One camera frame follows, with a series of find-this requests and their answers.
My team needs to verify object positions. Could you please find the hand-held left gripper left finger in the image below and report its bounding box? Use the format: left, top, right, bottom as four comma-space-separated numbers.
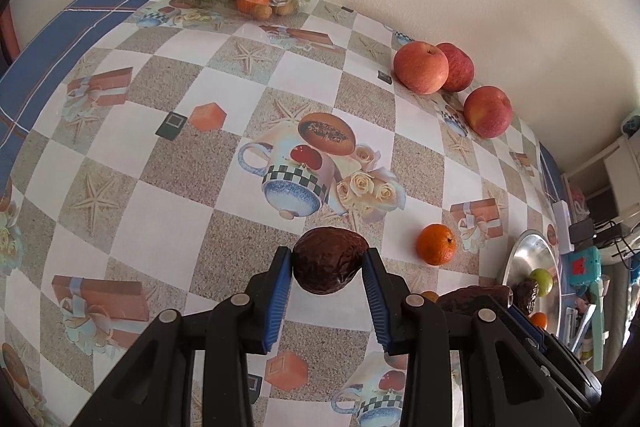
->
70, 247, 293, 427

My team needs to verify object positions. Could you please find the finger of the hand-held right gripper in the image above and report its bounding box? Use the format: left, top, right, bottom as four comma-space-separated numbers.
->
507, 307, 549, 353

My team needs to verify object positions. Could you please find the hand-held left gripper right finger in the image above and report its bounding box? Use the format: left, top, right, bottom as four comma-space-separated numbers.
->
361, 248, 583, 427

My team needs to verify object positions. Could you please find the small dark brown date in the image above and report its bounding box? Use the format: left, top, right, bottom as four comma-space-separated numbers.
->
512, 279, 540, 315

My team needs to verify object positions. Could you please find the round dark brown date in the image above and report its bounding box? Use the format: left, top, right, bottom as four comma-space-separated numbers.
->
292, 227, 369, 294

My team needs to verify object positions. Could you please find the brown avocado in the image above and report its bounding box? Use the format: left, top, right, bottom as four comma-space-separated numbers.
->
436, 285, 515, 313

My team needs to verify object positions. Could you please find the stainless steel basin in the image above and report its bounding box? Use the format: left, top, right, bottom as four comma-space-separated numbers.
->
500, 229, 563, 338

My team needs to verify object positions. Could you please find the pale green bar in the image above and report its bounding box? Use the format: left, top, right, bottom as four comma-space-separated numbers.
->
590, 274, 612, 360

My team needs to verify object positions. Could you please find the small orange with stem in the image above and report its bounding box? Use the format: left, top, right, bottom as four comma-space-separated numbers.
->
417, 223, 458, 266

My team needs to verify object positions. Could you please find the teal device with red label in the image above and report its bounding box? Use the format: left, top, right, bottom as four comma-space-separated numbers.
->
565, 247, 603, 295

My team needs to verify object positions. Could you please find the white power strip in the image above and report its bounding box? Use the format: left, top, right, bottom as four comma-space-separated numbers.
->
552, 201, 574, 254

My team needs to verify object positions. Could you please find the black charger plug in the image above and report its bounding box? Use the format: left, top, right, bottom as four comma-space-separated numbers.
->
569, 218, 596, 245

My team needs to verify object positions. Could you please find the white wooden rack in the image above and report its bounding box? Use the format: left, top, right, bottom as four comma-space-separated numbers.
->
562, 137, 640, 238

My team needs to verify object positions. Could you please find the checkered printed tablecloth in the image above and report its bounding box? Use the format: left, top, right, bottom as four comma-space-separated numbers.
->
0, 0, 561, 427

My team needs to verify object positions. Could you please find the large red apple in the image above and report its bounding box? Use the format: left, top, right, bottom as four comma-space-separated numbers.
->
463, 86, 513, 138

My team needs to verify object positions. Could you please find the pale pink apple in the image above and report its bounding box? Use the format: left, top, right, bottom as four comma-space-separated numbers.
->
393, 42, 449, 95

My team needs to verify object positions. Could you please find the black cable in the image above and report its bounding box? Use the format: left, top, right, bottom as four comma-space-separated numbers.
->
594, 219, 640, 260

